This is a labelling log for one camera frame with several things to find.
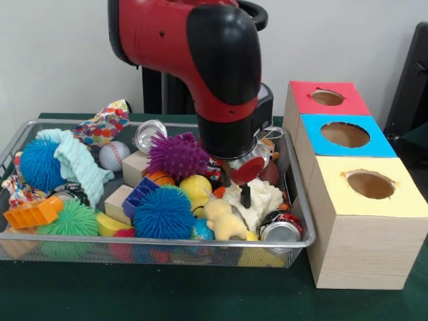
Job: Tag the dark green tablecloth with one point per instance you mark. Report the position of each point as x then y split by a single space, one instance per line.
418 133
167 294

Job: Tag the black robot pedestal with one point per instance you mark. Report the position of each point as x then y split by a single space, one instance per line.
152 97

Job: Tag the white baseball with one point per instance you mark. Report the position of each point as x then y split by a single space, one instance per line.
114 156

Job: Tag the purple spiky ball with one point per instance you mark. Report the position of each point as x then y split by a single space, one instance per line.
177 155

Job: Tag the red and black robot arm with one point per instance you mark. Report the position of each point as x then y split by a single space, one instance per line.
200 67

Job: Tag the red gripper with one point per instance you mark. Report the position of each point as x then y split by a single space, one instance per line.
248 168

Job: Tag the wooden box with three holes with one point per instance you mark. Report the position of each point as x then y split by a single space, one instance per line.
368 250

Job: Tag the colourful dotted cloth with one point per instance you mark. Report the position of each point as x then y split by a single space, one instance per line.
100 125

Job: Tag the orange toy brick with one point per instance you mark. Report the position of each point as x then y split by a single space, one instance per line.
31 212

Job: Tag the cream fluffy cloth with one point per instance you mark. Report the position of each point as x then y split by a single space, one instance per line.
265 200

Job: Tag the yellow plush animal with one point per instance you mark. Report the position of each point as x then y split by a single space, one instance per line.
225 220

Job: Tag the plain wooden block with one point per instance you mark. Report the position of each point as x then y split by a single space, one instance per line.
118 202

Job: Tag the light teal cloth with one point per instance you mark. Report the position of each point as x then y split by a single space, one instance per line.
80 164

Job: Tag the blue toy brick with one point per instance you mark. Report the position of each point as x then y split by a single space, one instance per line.
138 197

